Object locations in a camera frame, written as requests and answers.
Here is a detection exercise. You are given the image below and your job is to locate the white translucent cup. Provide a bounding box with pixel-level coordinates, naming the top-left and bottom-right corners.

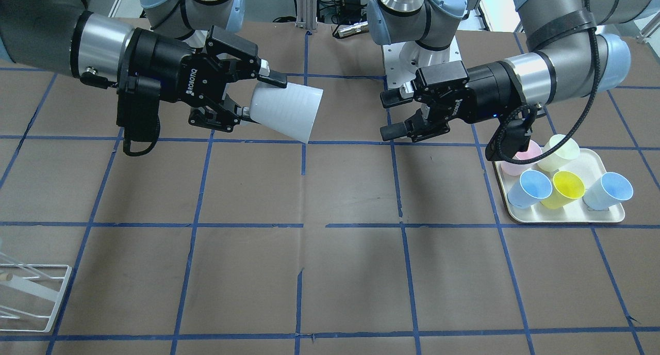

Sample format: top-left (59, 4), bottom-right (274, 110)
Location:
top-left (249, 82), bottom-right (323, 143)

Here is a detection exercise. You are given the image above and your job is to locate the silver flashlight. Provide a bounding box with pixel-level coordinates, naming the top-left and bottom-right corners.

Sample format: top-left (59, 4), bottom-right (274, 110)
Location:
top-left (332, 21), bottom-right (369, 39)

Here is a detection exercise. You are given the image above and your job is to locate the pink cup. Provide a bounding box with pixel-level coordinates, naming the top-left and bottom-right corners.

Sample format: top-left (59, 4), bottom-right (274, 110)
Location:
top-left (500, 140), bottom-right (543, 176)

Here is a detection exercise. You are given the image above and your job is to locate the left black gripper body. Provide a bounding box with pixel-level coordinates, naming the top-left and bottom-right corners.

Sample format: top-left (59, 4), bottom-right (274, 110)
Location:
top-left (436, 61), bottom-right (522, 124)

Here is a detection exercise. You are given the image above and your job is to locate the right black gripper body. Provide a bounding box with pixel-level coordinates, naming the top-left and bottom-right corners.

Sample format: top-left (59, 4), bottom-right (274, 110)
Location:
top-left (117, 28), bottom-right (224, 141)

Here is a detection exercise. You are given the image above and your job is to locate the light blue cup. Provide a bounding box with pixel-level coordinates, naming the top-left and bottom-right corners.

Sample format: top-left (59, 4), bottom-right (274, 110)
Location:
top-left (583, 172), bottom-right (634, 211)
top-left (507, 169), bottom-right (553, 209)

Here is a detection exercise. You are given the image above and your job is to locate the cream plastic tray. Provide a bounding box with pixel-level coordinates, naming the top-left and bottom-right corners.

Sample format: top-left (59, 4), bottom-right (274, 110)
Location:
top-left (493, 148), bottom-right (625, 224)

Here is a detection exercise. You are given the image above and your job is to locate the yellow cup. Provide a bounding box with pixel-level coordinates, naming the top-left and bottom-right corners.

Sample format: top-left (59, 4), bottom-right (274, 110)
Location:
top-left (541, 171), bottom-right (586, 209)

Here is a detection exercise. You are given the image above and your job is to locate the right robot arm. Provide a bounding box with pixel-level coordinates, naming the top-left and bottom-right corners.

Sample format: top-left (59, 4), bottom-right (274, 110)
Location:
top-left (2, 0), bottom-right (287, 145)

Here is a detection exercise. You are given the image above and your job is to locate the light blue cup outer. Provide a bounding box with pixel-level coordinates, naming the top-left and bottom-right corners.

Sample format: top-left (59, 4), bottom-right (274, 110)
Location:
top-left (583, 172), bottom-right (634, 211)

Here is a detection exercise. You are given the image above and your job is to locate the aluminium frame post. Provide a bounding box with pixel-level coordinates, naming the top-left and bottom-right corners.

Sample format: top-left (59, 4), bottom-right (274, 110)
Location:
top-left (295, 0), bottom-right (318, 33)

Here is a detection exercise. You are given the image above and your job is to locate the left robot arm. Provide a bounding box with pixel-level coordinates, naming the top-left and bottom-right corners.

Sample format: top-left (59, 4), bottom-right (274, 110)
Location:
top-left (367, 0), bottom-right (658, 142)

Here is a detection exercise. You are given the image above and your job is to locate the light blue cup middle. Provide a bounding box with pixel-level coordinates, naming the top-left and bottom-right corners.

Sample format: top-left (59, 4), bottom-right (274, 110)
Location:
top-left (507, 169), bottom-right (553, 209)

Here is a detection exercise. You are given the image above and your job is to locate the white wire cup rack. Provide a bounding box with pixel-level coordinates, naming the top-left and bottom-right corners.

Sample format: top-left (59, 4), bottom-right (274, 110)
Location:
top-left (1, 251), bottom-right (72, 334)

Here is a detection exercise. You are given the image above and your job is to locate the pale green cup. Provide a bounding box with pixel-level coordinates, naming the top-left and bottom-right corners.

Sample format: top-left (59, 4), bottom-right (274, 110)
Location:
top-left (537, 134), bottom-right (580, 172)

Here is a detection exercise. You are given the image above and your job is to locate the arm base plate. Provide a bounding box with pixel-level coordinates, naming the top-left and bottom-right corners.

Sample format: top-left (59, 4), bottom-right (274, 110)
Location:
top-left (382, 38), bottom-right (462, 90)

